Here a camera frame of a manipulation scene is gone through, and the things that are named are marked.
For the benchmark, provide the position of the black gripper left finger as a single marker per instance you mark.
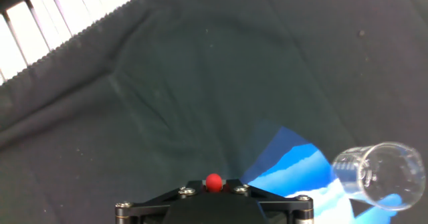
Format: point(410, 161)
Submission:
point(147, 212)

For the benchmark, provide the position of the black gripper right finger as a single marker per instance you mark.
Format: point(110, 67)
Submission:
point(287, 210)

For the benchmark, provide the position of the red bulb glass dropper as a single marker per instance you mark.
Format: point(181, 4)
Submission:
point(214, 182)

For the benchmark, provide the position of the clear glass beaker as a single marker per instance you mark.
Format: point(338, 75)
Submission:
point(384, 177)

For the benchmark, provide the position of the black cloth with blue print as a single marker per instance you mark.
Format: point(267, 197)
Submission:
point(200, 83)

